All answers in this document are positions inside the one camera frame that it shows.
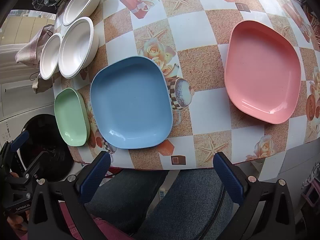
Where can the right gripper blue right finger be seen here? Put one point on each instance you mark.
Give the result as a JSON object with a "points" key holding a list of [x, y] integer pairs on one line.
{"points": [[231, 176]]}

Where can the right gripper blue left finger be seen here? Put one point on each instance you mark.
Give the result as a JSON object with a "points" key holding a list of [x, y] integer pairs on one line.
{"points": [[91, 176]]}

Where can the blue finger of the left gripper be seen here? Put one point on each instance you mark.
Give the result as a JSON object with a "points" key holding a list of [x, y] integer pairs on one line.
{"points": [[19, 141]]}

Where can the green square plate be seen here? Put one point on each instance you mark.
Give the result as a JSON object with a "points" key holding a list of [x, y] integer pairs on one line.
{"points": [[71, 117]]}

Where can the blue square plate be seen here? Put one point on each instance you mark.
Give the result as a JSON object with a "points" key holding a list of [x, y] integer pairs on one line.
{"points": [[131, 103]]}

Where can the pink square plate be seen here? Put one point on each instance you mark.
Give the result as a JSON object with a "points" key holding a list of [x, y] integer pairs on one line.
{"points": [[262, 72]]}

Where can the person's left hand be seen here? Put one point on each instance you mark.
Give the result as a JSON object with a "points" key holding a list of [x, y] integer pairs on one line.
{"points": [[20, 224]]}

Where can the washing machine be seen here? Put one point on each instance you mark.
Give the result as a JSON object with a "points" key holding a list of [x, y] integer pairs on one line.
{"points": [[22, 109]]}

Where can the beige cloth bag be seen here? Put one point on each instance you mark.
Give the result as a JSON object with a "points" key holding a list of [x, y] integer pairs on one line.
{"points": [[41, 85]]}

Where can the pink stool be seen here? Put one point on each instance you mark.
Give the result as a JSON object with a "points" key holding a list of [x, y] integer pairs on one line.
{"points": [[311, 193]]}

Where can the pink cloth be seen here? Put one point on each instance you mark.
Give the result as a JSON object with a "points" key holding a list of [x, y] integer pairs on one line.
{"points": [[30, 54]]}

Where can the small white foam bowl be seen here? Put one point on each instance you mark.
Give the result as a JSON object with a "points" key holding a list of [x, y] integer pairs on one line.
{"points": [[50, 56]]}

